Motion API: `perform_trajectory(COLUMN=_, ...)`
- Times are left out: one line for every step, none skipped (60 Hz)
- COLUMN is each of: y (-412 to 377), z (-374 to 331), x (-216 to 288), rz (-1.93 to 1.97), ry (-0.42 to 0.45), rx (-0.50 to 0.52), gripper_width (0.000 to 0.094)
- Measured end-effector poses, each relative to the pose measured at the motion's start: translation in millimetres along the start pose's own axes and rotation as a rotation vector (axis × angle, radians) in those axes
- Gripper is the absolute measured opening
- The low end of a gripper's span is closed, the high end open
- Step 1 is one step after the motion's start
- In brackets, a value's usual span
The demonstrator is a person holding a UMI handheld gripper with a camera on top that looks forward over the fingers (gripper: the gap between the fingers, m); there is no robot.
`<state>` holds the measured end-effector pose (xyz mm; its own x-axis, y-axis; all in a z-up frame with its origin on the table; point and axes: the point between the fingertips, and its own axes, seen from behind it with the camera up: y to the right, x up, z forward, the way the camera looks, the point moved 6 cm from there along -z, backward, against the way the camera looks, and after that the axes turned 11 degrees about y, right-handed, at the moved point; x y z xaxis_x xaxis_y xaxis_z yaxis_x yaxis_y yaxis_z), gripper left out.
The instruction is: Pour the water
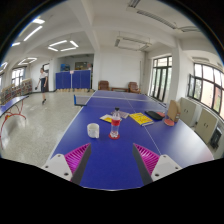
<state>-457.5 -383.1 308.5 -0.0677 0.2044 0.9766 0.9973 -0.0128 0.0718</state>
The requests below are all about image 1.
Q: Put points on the red round coaster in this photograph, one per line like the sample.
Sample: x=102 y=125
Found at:
x=110 y=137

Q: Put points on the folded blue tennis tables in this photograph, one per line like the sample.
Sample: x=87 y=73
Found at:
x=73 y=79

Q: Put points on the table tennis net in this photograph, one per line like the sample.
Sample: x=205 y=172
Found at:
x=81 y=100

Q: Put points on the ceiling air conditioner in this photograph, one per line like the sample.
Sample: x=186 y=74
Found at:
x=132 y=43

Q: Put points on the white cabinet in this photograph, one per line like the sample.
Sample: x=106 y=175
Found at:
x=187 y=111
x=206 y=126

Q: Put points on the grey striped booklet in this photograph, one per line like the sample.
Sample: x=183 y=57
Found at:
x=124 y=114

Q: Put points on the wide dark-framed window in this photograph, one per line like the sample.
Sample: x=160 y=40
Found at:
x=208 y=88

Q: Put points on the blue table with red legs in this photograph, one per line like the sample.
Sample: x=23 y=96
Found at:
x=10 y=103

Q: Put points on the yellow and blue book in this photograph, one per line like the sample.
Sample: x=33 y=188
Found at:
x=106 y=118

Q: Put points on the black bin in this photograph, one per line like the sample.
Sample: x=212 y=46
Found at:
x=215 y=137

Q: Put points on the clear red-labelled water bottle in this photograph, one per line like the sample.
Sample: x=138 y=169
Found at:
x=115 y=123

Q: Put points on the shelf unit with books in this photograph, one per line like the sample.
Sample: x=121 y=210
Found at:
x=16 y=89

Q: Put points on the tall dark-framed window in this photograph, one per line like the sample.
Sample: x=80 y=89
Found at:
x=161 y=78

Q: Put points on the person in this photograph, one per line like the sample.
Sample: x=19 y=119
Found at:
x=42 y=83

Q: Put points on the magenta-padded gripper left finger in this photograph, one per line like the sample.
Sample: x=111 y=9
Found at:
x=75 y=160

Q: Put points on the brown armchair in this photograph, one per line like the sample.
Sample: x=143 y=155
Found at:
x=103 y=85
x=133 y=87

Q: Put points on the white mug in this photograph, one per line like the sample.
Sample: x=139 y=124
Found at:
x=93 y=130

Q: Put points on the brown cardboard box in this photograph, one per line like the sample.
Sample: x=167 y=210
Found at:
x=173 y=111

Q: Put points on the ceiling lights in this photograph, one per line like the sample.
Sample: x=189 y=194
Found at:
x=63 y=45

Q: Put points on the red table tennis paddle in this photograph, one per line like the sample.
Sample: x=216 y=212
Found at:
x=169 y=122
x=161 y=114

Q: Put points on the small bright window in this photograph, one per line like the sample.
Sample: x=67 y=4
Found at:
x=17 y=76

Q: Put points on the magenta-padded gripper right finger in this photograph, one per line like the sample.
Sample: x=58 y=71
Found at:
x=150 y=160

